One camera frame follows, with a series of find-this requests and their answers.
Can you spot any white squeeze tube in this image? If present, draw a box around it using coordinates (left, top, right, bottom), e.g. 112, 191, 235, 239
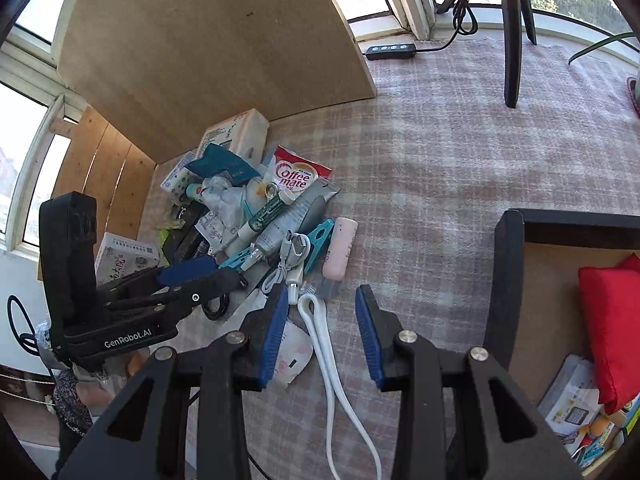
254, 180, 342, 257

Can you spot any white USB cable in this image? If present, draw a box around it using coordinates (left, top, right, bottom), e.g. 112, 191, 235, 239
261, 230, 312, 307

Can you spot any wooden slat panel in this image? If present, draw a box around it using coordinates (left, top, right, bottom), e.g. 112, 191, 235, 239
36, 105, 159, 281

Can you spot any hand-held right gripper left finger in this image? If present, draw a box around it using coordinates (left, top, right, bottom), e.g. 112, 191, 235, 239
52, 287, 291, 480

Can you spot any tissue pack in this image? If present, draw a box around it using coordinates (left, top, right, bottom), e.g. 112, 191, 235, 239
159, 149, 202, 197

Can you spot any black inline switch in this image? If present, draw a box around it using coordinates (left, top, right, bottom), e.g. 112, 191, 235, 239
365, 41, 418, 62

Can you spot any coffee creamer sachet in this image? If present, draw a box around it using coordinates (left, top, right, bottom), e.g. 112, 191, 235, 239
271, 144, 333, 197

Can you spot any white cable with grey beads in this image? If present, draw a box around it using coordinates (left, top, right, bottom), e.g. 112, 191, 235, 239
296, 293, 384, 480

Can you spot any black framed box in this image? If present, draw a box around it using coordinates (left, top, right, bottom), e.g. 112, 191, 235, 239
482, 208, 640, 480

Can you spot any green lip balm stick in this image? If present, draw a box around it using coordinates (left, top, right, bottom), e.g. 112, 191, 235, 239
238, 189, 297, 242

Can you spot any person's left hand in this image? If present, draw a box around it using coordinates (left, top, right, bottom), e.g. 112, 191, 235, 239
79, 350, 152, 414

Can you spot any red pouch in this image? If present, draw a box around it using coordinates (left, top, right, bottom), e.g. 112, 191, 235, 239
577, 252, 640, 416

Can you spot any blue bubble mailer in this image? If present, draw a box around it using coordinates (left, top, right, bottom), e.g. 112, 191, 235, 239
184, 142, 254, 187

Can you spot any black packet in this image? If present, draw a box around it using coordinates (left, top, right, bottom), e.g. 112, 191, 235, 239
161, 204, 212, 267

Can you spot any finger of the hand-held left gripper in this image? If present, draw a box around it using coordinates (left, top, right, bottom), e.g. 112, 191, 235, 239
101, 255, 219, 307
164, 269, 249, 314

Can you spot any pink tube grey cap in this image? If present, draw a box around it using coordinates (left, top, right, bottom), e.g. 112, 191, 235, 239
320, 216, 359, 300

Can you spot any black tripod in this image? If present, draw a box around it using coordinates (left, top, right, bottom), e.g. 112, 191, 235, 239
436, 0, 539, 110

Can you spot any person's left forearm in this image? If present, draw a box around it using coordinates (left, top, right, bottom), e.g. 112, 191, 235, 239
51, 369, 94, 437

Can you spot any white paper packet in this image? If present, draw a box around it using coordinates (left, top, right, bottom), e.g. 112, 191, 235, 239
272, 320, 314, 392

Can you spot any wooden board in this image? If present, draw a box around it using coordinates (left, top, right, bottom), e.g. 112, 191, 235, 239
55, 0, 379, 167

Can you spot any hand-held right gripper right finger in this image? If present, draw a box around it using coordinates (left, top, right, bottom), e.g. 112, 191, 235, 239
355, 284, 583, 480

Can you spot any white wipes pack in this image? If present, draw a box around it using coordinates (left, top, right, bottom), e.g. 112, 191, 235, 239
194, 108, 271, 173

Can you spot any white plastic bag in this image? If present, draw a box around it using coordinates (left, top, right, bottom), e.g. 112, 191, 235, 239
199, 175, 253, 233

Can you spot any white floral card box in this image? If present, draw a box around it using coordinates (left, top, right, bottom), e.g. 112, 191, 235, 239
94, 231, 162, 287

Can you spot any black cable coil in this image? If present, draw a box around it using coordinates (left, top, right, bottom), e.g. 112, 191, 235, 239
201, 292, 232, 322

